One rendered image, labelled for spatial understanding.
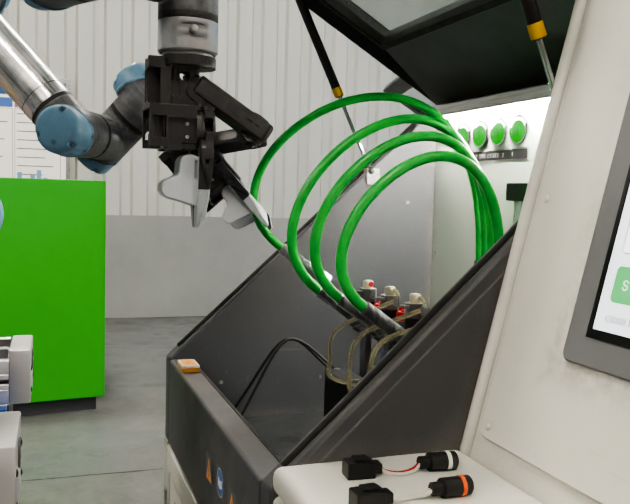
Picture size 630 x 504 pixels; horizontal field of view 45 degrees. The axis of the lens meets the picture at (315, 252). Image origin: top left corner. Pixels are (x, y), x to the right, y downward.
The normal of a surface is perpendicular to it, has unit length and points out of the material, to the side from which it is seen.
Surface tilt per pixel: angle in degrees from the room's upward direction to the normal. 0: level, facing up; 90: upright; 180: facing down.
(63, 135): 90
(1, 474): 90
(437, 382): 90
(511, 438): 76
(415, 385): 90
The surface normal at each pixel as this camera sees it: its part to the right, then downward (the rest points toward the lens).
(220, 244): 0.32, 0.08
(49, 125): -0.17, 0.07
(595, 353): -0.91, -0.24
